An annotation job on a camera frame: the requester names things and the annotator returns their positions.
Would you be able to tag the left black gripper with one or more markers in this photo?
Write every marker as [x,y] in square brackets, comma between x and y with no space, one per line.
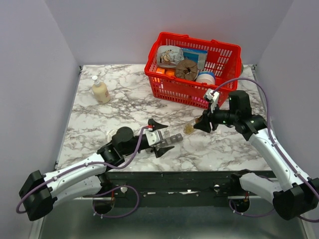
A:
[160,151]

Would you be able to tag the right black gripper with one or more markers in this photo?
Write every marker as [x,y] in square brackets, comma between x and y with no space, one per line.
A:
[204,124]

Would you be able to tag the clear pill bottle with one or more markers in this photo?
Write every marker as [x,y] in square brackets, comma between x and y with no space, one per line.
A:
[189,127]

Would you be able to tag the grey weekly pill organizer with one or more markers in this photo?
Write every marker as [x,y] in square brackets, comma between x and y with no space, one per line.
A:
[171,140]

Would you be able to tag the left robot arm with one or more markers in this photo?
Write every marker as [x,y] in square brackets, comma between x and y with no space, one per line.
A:
[40,193]

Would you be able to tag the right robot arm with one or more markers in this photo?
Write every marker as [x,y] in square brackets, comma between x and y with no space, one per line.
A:
[294,192]

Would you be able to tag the white blue lidded tub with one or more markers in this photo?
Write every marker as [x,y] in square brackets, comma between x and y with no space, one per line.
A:
[206,77]

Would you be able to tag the brown round paper package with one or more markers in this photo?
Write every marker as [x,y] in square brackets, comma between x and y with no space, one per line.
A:
[187,70]

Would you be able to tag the orange fruit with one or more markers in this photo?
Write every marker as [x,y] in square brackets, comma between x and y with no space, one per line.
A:
[170,72]

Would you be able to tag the blue white packet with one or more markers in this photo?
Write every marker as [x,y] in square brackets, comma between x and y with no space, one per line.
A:
[196,55]

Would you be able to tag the orange small package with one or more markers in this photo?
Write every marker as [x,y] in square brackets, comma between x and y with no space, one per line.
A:
[160,70]

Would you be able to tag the red plastic shopping basket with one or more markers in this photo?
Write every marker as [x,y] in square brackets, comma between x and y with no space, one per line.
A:
[223,60]

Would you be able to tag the cream lotion pump bottle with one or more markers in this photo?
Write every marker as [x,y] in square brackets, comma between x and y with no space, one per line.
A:
[100,91]

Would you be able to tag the white snack bag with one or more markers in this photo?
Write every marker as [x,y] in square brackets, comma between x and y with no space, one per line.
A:
[169,56]

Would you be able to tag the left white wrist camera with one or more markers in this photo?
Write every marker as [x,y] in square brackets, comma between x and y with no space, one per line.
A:
[156,138]

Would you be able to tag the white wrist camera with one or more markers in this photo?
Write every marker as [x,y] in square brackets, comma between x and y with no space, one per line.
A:
[212,97]
[156,138]

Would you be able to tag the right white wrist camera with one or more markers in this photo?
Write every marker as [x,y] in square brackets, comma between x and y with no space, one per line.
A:
[212,97]

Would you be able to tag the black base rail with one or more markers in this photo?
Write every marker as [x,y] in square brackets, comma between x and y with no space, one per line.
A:
[172,189]

